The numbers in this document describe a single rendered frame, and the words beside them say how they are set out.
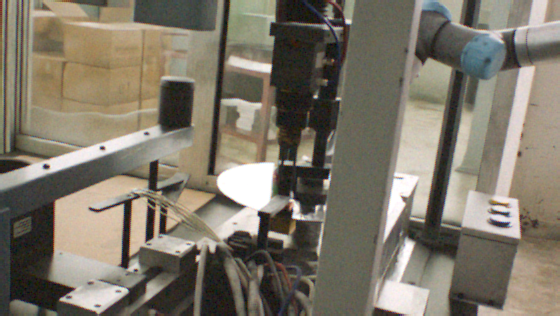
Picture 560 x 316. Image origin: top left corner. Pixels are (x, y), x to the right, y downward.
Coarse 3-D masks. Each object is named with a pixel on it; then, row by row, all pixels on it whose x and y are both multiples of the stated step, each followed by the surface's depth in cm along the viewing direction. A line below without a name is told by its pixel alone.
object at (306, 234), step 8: (296, 224) 114; (304, 224) 114; (312, 224) 114; (320, 224) 115; (296, 232) 115; (304, 232) 114; (312, 232) 114; (320, 232) 116; (288, 240) 117; (296, 240) 115; (304, 240) 115; (312, 240) 115
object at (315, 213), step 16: (224, 176) 117; (240, 176) 118; (256, 176) 119; (272, 176) 120; (224, 192) 108; (240, 192) 109; (256, 192) 110; (272, 192) 111; (256, 208) 102; (304, 208) 105; (320, 208) 106
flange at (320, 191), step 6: (300, 180) 114; (306, 180) 113; (312, 180) 113; (318, 180) 113; (324, 180) 114; (300, 186) 112; (306, 186) 113; (312, 186) 113; (318, 186) 113; (324, 186) 114; (300, 192) 110; (306, 192) 110; (312, 192) 110; (318, 192) 111; (324, 192) 111; (306, 198) 110; (312, 198) 110; (318, 198) 110; (324, 198) 110
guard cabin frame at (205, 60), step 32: (224, 0) 161; (512, 0) 139; (0, 32) 180; (192, 32) 164; (224, 32) 163; (0, 64) 183; (192, 64) 166; (224, 64) 165; (0, 96) 185; (512, 96) 143; (0, 128) 187; (192, 160) 172; (288, 160) 164; (416, 224) 156; (448, 224) 155
